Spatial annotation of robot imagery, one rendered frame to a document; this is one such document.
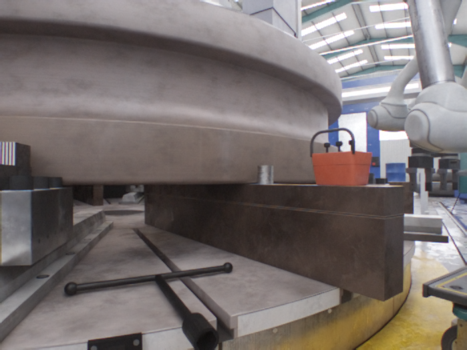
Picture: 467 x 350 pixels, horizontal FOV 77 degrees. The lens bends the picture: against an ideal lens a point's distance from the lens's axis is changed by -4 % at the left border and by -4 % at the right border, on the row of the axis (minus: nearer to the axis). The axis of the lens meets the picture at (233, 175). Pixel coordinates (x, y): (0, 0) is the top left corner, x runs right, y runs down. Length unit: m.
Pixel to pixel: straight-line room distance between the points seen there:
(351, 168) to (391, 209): 0.19
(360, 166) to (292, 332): 0.63
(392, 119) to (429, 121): 0.33
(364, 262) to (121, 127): 1.07
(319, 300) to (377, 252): 0.27
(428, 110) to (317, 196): 0.48
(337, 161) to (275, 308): 0.56
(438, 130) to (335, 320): 0.78
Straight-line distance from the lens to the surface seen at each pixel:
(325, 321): 1.29
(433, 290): 1.32
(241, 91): 1.78
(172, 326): 0.92
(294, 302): 1.10
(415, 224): 2.33
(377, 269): 1.13
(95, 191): 4.98
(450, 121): 1.10
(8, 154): 1.25
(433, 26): 1.28
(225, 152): 1.48
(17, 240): 1.05
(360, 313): 1.49
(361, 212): 1.13
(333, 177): 1.20
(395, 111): 1.39
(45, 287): 1.24
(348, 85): 6.71
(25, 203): 1.03
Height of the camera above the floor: 0.71
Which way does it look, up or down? 1 degrees up
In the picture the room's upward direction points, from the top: straight up
